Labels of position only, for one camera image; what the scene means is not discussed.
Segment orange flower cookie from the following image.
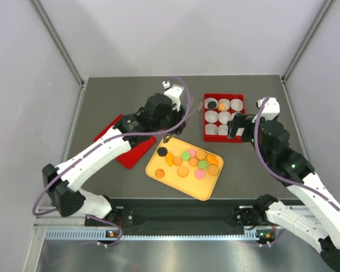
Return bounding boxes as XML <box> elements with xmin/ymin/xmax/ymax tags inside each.
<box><xmin>218</xmin><ymin>103</ymin><xmax>227</xmax><ymax>112</ymax></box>

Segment metal tongs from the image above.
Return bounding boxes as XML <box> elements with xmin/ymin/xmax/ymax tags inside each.
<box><xmin>163</xmin><ymin>99</ymin><xmax>203</xmax><ymax>143</ymax></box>

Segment red cookie box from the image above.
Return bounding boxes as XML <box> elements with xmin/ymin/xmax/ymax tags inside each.
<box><xmin>203</xmin><ymin>93</ymin><xmax>245</xmax><ymax>143</ymax></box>

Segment black round cookie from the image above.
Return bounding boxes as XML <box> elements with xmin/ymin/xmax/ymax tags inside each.
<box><xmin>157</xmin><ymin>147</ymin><xmax>168</xmax><ymax>157</ymax></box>
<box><xmin>206</xmin><ymin>100</ymin><xmax>218</xmax><ymax>109</ymax></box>

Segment green round cookie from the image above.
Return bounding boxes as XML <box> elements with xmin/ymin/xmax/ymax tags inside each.
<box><xmin>181</xmin><ymin>150</ymin><xmax>191</xmax><ymax>161</ymax></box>
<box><xmin>197</xmin><ymin>160</ymin><xmax>208</xmax><ymax>170</ymax></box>

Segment pink round cookie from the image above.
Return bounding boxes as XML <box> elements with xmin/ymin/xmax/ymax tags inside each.
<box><xmin>194</xmin><ymin>169</ymin><xmax>206</xmax><ymax>180</ymax></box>
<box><xmin>188</xmin><ymin>148</ymin><xmax>196</xmax><ymax>158</ymax></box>

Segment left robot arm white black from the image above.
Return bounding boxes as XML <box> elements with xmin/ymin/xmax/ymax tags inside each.
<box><xmin>42</xmin><ymin>90</ymin><xmax>186</xmax><ymax>225</ymax></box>

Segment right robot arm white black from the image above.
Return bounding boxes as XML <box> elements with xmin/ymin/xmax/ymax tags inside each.
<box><xmin>227</xmin><ymin>113</ymin><xmax>340</xmax><ymax>271</ymax></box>

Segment orange fish cookie left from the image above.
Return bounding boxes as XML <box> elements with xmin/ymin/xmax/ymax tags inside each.
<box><xmin>165</xmin><ymin>152</ymin><xmax>175</xmax><ymax>167</ymax></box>

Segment orange fish cookie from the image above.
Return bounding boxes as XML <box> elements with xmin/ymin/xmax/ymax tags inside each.
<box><xmin>207</xmin><ymin>154</ymin><xmax>219</xmax><ymax>166</ymax></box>
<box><xmin>165</xmin><ymin>152</ymin><xmax>175</xmax><ymax>167</ymax></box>

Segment orange fish cookie right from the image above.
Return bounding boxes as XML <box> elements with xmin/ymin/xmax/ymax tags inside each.
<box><xmin>207</xmin><ymin>154</ymin><xmax>219</xmax><ymax>166</ymax></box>

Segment small tan round cookie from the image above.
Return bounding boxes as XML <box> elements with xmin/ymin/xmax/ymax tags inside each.
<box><xmin>173</xmin><ymin>156</ymin><xmax>182</xmax><ymax>166</ymax></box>

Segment tan round biscuit top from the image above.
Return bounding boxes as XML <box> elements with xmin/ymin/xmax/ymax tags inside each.
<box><xmin>195</xmin><ymin>150</ymin><xmax>207</xmax><ymax>160</ymax></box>

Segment small tan cookie centre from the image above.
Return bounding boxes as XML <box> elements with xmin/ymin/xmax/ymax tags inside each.
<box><xmin>189</xmin><ymin>157</ymin><xmax>198</xmax><ymax>167</ymax></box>

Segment tan round biscuit right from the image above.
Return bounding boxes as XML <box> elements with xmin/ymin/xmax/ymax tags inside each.
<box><xmin>207</xmin><ymin>165</ymin><xmax>219</xmax><ymax>176</ymax></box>

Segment yellow tray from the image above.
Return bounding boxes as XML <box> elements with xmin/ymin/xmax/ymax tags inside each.
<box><xmin>146</xmin><ymin>138</ymin><xmax>224</xmax><ymax>201</ymax></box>

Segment orange swirl cookie left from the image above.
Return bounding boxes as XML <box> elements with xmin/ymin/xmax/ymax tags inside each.
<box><xmin>155</xmin><ymin>169</ymin><xmax>165</xmax><ymax>179</ymax></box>

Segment red box lid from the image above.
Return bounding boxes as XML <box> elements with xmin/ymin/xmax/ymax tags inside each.
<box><xmin>93</xmin><ymin>114</ymin><xmax>156</xmax><ymax>169</ymax></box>

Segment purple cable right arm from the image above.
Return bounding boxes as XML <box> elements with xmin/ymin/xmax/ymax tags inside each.
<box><xmin>254</xmin><ymin>97</ymin><xmax>340</xmax><ymax>223</ymax></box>

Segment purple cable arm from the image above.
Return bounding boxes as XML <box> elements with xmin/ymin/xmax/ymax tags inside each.
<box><xmin>31</xmin><ymin>76</ymin><xmax>191</xmax><ymax>247</ymax></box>
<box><xmin>254</xmin><ymin>97</ymin><xmax>340</xmax><ymax>223</ymax></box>

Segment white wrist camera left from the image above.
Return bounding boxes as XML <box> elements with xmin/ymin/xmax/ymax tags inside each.
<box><xmin>162</xmin><ymin>80</ymin><xmax>184</xmax><ymax>112</ymax></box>

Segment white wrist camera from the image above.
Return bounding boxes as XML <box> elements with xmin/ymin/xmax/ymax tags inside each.
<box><xmin>162</xmin><ymin>80</ymin><xmax>184</xmax><ymax>112</ymax></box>
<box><xmin>261</xmin><ymin>97</ymin><xmax>280</xmax><ymax>121</ymax></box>

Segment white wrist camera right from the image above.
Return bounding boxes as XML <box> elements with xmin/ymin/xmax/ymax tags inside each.
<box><xmin>261</xmin><ymin>97</ymin><xmax>280</xmax><ymax>121</ymax></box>

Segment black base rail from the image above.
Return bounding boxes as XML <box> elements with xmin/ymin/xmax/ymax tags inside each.
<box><xmin>85</xmin><ymin>206</ymin><xmax>267</xmax><ymax>233</ymax></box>

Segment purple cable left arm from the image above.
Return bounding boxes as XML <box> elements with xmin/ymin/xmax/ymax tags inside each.
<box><xmin>31</xmin><ymin>76</ymin><xmax>191</xmax><ymax>247</ymax></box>

